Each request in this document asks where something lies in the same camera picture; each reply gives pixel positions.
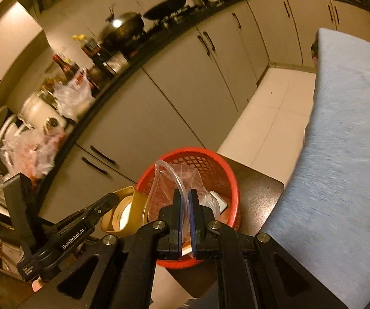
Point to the blue-grey tablecloth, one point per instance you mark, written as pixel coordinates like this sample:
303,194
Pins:
342,151

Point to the person's left hand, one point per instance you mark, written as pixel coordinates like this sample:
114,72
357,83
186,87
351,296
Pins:
38,285

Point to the dark sauce bottle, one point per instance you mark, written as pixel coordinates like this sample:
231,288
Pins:
63,66

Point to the beige upper kitchen cabinets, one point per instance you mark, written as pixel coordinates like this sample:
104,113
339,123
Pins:
8,35

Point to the white red-printed plastic bag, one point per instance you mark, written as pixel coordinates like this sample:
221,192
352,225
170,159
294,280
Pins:
72,98

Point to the red plastic basket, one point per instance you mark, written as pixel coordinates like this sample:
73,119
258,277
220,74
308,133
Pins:
204,159

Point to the beige kitchen cabinets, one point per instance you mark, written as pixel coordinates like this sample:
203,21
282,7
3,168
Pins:
188,87
8,35

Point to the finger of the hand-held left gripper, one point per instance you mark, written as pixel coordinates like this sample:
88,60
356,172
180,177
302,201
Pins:
104,205

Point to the dark wok with lid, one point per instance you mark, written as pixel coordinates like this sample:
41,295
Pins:
124,27

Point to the beige lower kitchen cabinets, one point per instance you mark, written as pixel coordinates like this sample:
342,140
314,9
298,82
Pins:
188,87

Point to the steel container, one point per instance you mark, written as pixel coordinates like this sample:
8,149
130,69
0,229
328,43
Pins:
117,62

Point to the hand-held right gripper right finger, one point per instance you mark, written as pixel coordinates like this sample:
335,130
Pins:
192,228

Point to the black kitchen countertop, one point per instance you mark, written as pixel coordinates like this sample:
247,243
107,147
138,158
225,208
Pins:
178,32

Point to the white ceramic jar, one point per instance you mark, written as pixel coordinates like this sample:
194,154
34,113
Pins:
37,111

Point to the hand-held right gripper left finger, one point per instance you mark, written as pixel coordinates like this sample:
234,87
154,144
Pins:
179,228

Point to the clear plastic packaging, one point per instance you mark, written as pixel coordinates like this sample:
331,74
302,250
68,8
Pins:
162,196

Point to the dark wooden stool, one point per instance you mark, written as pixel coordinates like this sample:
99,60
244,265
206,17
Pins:
259,193

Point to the brown tape roll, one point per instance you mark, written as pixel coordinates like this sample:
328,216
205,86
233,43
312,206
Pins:
136,212

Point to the yellow-capped oil bottle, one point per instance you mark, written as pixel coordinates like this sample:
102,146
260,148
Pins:
90,47

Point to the crumpled clear plastic bag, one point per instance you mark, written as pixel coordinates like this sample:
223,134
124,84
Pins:
27,151

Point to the black wok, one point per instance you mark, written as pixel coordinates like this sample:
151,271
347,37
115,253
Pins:
164,8

